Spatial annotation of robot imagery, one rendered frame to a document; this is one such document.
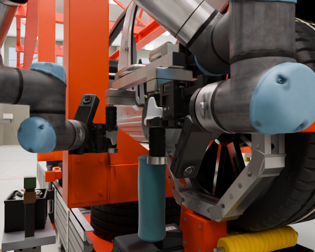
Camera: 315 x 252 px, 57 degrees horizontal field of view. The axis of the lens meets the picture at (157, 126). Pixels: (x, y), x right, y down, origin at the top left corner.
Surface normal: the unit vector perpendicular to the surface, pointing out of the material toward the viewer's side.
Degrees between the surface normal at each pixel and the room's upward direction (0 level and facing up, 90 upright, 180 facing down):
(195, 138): 120
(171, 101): 90
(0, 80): 89
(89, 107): 62
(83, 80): 90
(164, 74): 90
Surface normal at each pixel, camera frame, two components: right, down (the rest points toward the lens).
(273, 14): 0.03, -0.02
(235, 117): -0.79, 0.48
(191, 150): 0.36, 0.49
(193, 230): -0.90, 0.00
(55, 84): 0.73, -0.04
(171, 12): -0.35, 0.53
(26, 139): -0.32, -0.01
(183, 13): -0.15, 0.31
